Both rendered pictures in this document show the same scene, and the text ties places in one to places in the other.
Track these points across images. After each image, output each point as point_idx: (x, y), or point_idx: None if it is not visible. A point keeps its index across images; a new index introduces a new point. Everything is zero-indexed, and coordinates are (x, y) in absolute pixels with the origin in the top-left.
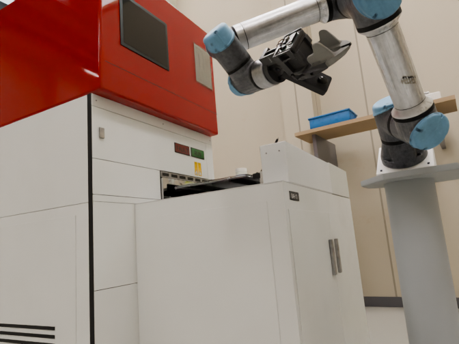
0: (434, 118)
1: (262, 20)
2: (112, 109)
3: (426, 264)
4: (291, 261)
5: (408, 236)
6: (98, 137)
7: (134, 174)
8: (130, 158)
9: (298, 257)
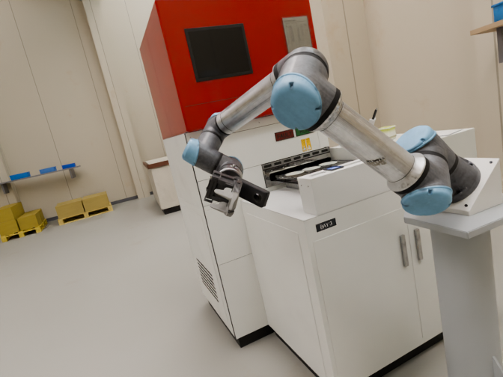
0: (418, 196)
1: (233, 111)
2: None
3: (453, 304)
4: (316, 283)
5: (440, 273)
6: None
7: None
8: None
9: (328, 276)
